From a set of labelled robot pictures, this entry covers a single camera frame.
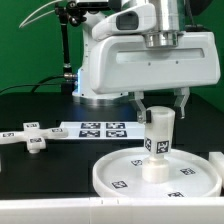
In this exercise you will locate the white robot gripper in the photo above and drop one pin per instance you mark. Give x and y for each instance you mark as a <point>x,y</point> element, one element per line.
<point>126,64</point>

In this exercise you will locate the white round table top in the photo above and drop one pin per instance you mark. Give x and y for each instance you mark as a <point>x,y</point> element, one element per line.
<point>134,173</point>

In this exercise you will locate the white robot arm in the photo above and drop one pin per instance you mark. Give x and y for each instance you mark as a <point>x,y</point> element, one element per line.
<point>170,25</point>

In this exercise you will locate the white marker sheet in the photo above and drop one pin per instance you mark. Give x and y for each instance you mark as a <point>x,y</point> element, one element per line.
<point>104,130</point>

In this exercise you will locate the white block at right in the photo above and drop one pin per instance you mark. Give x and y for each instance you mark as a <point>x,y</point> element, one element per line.
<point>217,160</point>

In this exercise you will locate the white cross-shaped table base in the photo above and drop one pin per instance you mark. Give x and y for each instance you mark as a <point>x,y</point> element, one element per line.
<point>34,137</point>

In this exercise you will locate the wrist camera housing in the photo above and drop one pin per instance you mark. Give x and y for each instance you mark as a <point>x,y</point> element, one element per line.
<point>135,20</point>

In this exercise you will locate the white front rail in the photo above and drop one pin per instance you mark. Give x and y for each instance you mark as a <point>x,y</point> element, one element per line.
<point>113,211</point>

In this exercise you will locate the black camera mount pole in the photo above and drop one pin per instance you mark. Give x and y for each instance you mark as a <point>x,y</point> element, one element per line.
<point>68,14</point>

